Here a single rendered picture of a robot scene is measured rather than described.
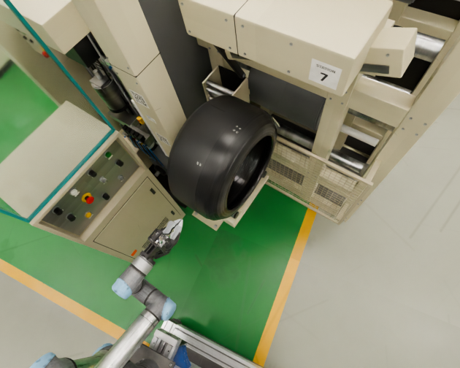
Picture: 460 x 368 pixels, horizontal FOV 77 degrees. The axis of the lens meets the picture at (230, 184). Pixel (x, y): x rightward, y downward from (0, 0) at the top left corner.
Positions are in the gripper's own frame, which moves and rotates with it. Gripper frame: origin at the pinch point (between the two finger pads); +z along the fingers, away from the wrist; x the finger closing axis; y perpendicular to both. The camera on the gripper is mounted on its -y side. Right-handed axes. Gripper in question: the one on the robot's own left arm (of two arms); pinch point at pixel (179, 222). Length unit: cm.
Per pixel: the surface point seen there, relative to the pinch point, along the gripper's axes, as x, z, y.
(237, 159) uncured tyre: -10.8, 27.4, 22.9
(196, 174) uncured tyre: 0.3, 15.1, 18.6
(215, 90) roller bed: 32, 69, 3
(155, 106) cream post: 26.9, 25.3, 30.9
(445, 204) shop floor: -126, 153, -100
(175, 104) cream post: 27, 35, 24
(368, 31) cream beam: -33, 57, 66
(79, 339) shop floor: 56, -90, -134
